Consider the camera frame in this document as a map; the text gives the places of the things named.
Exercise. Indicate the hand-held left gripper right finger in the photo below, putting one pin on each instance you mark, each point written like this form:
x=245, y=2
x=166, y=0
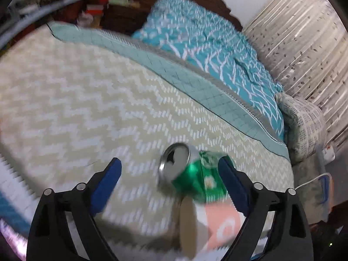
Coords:
x=233, y=185

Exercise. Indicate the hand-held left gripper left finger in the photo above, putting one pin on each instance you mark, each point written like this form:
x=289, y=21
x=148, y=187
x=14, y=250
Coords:
x=106, y=187

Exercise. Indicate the green drink can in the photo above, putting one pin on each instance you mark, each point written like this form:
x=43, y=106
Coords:
x=190, y=174

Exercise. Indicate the pink and white paper cup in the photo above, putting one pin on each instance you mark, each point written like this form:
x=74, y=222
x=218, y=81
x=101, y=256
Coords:
x=217, y=223

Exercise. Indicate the patterned pillow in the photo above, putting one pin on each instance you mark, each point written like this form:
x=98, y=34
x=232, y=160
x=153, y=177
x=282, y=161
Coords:
x=301, y=127

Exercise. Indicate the white power strip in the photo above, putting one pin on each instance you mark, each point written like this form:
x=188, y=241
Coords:
x=326, y=153

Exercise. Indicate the teal patterned quilt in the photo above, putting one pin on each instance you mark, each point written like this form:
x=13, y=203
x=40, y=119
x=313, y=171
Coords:
x=206, y=46

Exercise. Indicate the beige leaf print curtain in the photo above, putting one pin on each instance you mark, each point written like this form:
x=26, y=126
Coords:
x=304, y=46

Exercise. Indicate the dark wooden nightstand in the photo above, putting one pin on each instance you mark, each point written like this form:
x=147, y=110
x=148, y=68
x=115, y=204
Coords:
x=122, y=16

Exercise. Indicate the cluttered wall shelves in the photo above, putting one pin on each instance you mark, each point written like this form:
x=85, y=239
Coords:
x=32, y=2

